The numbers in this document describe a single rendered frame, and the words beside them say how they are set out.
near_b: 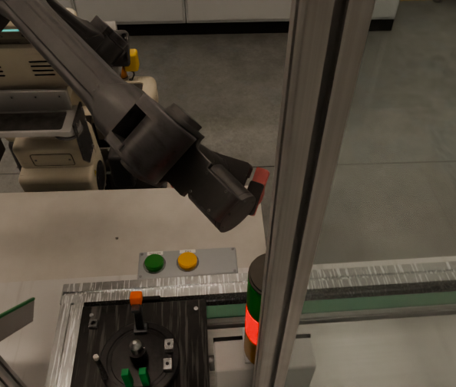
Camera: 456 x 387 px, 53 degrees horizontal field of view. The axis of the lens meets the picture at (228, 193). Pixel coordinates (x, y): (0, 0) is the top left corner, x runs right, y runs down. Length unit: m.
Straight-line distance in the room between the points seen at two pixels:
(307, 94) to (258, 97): 2.85
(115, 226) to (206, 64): 2.34
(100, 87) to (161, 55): 3.01
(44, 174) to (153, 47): 2.31
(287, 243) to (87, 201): 1.01
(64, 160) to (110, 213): 0.29
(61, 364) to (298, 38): 0.81
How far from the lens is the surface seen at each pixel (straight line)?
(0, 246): 1.27
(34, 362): 1.07
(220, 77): 3.27
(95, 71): 0.56
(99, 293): 0.98
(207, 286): 0.97
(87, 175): 1.44
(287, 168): 0.26
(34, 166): 1.51
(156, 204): 1.24
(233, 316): 0.94
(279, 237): 0.31
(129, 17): 3.73
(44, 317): 1.11
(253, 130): 2.81
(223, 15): 3.69
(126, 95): 0.51
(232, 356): 0.58
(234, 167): 0.63
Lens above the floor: 1.77
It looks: 47 degrees down
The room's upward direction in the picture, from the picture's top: straight up
